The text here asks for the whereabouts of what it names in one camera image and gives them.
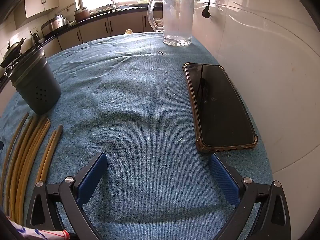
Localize clear glass mug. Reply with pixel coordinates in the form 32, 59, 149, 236
147, 0, 195, 47

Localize brown cooking pot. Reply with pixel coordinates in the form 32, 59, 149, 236
74, 7, 90, 22

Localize blue-grey utensil holder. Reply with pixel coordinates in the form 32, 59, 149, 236
9, 49, 62, 115

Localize blue towel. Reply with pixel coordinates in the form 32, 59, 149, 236
0, 31, 273, 240

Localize steel kettle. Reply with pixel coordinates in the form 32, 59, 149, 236
30, 32, 42, 45

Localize silver pot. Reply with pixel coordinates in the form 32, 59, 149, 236
41, 15, 69, 34

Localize person's printed garment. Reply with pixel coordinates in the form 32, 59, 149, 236
5, 216, 70, 240

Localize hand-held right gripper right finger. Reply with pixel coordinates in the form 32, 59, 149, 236
209, 154, 292, 240

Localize bunch of wooden chopsticks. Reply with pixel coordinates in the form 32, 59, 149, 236
0, 112, 64, 228

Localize beige upper cabinets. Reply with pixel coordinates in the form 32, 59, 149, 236
14, 0, 62, 28

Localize dark wok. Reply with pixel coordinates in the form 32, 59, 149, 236
0, 38, 26, 68

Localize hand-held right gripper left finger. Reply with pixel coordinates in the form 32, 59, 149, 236
26, 152, 108, 240

